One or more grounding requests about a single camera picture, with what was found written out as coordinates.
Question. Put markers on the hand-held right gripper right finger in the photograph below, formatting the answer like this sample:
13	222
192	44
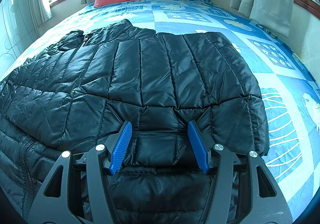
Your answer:
198	146

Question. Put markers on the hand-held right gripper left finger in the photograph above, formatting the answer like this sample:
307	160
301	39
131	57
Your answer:
122	146

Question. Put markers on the black puffer jacket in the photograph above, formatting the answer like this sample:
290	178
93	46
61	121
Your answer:
150	76

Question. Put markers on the bed with blue patterned sheet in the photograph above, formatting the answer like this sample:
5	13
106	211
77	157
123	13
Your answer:
280	94

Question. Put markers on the glass door with circle pattern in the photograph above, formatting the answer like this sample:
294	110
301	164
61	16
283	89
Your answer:
17	21

